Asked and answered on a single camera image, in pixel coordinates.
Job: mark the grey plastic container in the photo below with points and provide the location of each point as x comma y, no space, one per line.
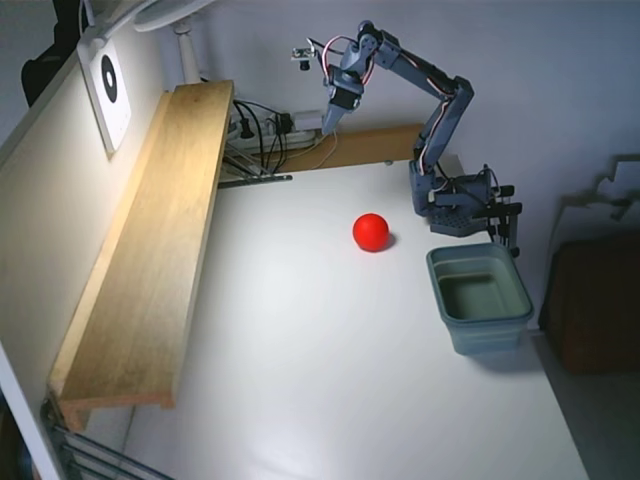
480,300

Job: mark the white desk lamp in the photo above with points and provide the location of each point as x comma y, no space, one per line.
187,50

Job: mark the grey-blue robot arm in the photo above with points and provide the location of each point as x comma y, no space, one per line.
440,125

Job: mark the white power adapter box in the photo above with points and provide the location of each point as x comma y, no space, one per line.
306,119

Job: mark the long wooden shelf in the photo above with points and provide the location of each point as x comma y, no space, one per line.
150,240

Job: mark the red ball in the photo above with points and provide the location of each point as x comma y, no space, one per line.
371,231

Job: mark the grey metal frame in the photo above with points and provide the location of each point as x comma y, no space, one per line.
85,452

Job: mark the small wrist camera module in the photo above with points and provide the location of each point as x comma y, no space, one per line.
302,54

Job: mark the wooden ledge board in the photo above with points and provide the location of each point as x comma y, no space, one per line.
380,145

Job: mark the white device with black circle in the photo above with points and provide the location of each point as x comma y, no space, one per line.
107,95

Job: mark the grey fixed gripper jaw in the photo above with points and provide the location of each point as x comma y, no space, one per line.
331,117

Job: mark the grey-blue gripper body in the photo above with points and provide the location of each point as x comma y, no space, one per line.
343,98

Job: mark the metal shelf bracket rail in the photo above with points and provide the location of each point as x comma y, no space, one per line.
250,177

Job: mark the dark brown cabinet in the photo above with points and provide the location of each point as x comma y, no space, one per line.
595,310

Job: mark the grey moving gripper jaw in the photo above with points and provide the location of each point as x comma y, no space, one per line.
344,111

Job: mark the black table clamp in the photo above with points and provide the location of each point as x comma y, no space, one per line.
505,220

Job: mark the white power strip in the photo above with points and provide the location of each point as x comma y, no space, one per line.
295,137

